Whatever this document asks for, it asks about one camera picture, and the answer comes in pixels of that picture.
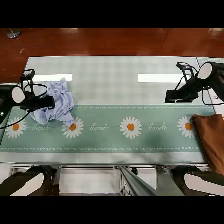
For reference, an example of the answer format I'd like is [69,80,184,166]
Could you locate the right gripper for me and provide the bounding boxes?
[164,87,194,104]

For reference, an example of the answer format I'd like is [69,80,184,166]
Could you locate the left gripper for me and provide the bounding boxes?
[30,95,56,111]

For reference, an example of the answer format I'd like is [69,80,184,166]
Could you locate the light blue shirt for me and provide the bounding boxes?
[30,77,76,127]

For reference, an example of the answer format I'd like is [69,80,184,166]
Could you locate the brown garment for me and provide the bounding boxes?
[191,113,224,177]

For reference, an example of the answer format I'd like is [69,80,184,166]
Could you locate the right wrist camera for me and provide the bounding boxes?
[175,61,198,81]

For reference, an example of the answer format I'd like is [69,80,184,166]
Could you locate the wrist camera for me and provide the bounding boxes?
[20,68,36,88]
[175,61,198,81]

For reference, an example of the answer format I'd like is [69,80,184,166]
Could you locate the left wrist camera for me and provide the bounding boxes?
[20,68,36,88]

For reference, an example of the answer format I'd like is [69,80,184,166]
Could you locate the black cable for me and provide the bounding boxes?
[0,109,33,130]

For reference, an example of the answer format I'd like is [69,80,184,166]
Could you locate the silver frame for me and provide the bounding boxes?
[0,161,224,197]

